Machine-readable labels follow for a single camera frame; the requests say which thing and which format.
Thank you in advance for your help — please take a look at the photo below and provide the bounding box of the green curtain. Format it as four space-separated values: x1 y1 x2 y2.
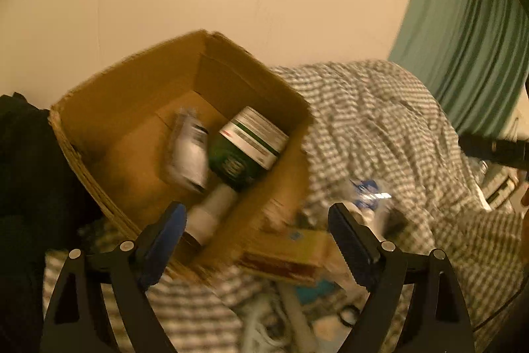
387 0 529 139

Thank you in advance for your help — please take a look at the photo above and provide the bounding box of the grey checkered blanket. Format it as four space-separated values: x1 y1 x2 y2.
41 59 525 353

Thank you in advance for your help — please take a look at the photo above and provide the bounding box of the white cable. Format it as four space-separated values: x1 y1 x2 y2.
243 295 290 353

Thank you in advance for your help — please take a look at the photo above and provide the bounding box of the black cloth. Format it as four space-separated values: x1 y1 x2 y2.
0 92 104 337

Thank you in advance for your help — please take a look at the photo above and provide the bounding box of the white spray bottle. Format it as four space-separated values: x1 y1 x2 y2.
182 184 238 248

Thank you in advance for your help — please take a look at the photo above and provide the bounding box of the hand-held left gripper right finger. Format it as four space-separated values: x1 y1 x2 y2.
328 202 476 353

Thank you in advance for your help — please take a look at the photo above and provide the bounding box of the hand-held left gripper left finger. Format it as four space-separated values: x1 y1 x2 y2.
39 202 188 353

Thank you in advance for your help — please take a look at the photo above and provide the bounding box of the green bottle with white label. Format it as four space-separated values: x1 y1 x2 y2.
207 106 289 192

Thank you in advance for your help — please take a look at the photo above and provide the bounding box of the plastic bottle with blue label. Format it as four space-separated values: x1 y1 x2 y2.
347 177 393 225

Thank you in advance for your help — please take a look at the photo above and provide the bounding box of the teal packet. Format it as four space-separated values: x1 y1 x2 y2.
298 279 345 305

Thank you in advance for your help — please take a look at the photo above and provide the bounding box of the small brown box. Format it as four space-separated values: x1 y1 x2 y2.
240 229 335 285

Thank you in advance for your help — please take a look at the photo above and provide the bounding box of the brown cardboard box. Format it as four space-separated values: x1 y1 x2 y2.
49 29 315 287

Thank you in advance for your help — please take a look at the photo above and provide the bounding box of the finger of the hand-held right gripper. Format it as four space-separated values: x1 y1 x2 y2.
459 132 529 172

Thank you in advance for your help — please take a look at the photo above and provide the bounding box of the small white packet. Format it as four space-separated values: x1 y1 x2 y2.
163 109 209 194

